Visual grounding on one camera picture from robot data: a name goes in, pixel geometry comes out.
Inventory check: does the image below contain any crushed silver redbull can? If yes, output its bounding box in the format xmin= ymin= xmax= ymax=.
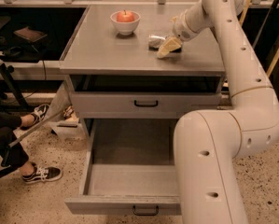
xmin=148 ymin=35 xmax=168 ymax=49

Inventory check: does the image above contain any long metal stick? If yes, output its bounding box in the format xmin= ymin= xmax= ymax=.
xmin=1 ymin=109 xmax=63 ymax=167

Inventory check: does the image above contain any seated person in black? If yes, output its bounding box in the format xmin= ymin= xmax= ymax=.
xmin=0 ymin=112 xmax=35 ymax=176

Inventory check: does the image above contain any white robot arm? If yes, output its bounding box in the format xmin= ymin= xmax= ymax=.
xmin=173 ymin=0 xmax=279 ymax=224

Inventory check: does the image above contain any wooden easel frame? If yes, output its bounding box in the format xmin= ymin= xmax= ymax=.
xmin=239 ymin=0 xmax=279 ymax=76

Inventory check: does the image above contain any black lower drawer handle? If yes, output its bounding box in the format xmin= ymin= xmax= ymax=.
xmin=132 ymin=205 xmax=160 ymax=217

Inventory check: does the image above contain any closed grey upper drawer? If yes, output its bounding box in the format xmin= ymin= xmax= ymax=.
xmin=70 ymin=91 xmax=221 ymax=119

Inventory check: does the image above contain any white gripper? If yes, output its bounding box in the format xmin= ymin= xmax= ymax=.
xmin=157 ymin=10 xmax=202 ymax=59

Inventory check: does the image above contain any red apple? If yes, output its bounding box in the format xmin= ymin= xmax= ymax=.
xmin=117 ymin=10 xmax=134 ymax=22

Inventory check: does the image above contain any open grey lower drawer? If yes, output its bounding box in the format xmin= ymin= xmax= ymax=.
xmin=65 ymin=119 xmax=181 ymax=216

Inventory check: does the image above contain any black sneaker near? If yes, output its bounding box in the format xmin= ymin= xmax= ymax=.
xmin=21 ymin=162 xmax=63 ymax=184

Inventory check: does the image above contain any black sneaker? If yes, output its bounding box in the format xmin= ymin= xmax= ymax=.
xmin=21 ymin=104 xmax=49 ymax=130
xmin=21 ymin=162 xmax=63 ymax=184

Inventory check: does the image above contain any grey drawer cabinet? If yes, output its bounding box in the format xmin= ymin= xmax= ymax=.
xmin=59 ymin=4 xmax=226 ymax=142

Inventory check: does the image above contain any black upper drawer handle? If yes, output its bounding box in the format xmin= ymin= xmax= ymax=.
xmin=133 ymin=100 xmax=159 ymax=108

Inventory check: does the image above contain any black sneaker far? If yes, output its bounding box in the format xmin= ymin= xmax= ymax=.
xmin=21 ymin=104 xmax=49 ymax=130

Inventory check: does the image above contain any white ceramic bowl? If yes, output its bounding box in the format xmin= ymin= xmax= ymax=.
xmin=110 ymin=10 xmax=141 ymax=35

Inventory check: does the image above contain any black drawer handle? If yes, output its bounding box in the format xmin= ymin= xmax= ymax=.
xmin=133 ymin=100 xmax=159 ymax=108
xmin=132 ymin=205 xmax=160 ymax=217

